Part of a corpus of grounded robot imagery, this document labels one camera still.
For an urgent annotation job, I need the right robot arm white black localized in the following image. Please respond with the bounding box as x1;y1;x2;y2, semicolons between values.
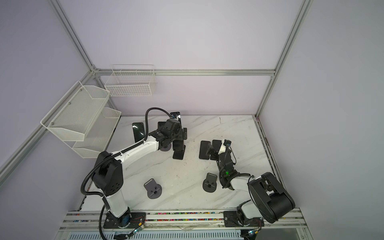
203;143;296;225

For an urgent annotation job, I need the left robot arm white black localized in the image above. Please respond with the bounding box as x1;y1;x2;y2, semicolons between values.
91;113;186;219

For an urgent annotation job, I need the black phone with reflection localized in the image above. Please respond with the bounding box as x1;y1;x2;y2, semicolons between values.
158;122;166;129

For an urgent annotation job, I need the grey round stand middle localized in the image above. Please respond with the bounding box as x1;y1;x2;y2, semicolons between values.
160;144;172;152

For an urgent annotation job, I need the grey round stand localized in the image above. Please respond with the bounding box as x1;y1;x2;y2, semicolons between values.
160;144;172;152
144;178;163;200

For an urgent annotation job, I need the black folding phone stand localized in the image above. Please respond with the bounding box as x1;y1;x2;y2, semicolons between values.
173;145;186;160

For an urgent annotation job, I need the dark round stand front right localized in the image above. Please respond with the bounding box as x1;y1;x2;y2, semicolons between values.
203;173;218;193

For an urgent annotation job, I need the grey round stand front left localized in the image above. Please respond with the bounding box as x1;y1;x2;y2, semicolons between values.
144;178;163;200

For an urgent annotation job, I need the white mesh lower shelf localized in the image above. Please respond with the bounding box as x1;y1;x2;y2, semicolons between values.
72;108;121;159

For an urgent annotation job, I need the white mesh shelf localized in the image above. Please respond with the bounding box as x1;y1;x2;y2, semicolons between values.
41;81;110;142
72;108;121;159

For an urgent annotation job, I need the white mesh upper shelf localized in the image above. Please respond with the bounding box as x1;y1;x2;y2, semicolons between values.
41;81;110;142

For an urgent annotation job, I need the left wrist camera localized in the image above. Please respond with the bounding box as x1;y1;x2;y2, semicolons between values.
170;112;181;121

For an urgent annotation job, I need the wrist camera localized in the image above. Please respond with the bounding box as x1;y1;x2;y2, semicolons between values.
223;140;232;148
170;112;181;121

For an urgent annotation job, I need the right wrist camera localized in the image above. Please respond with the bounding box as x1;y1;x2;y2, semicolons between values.
223;140;232;148

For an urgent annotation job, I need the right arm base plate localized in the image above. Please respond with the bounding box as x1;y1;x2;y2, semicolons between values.
223;211;265;228

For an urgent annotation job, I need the white wire basket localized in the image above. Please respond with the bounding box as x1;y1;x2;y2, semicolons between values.
105;65;157;97

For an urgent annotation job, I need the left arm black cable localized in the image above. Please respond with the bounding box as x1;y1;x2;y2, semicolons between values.
80;107;172;240

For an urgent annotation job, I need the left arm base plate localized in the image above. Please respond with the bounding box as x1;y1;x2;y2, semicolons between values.
103;212;147;229

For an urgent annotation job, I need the aluminium mounting rail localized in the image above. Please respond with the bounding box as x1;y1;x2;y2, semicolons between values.
55;209;313;240

